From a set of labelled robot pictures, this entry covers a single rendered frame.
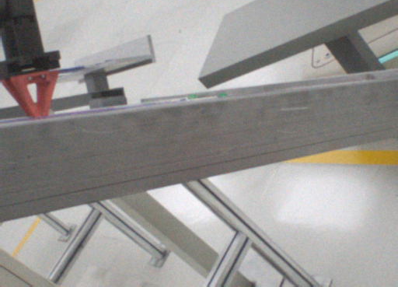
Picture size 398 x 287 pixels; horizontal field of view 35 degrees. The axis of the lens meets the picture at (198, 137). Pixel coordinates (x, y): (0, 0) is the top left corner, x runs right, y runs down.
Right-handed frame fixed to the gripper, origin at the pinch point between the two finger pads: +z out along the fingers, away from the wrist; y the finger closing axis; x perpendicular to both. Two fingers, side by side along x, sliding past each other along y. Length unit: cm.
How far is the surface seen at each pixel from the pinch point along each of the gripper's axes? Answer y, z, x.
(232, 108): 48.9, -0.2, -4.9
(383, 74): 39.5, 1.8, 29.7
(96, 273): -16.4, 31.8, 11.7
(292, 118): 49.0, 2.1, 1.9
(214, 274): -23, 45, 44
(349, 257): -16, 54, 83
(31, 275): -95, 53, 29
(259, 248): -21, 43, 57
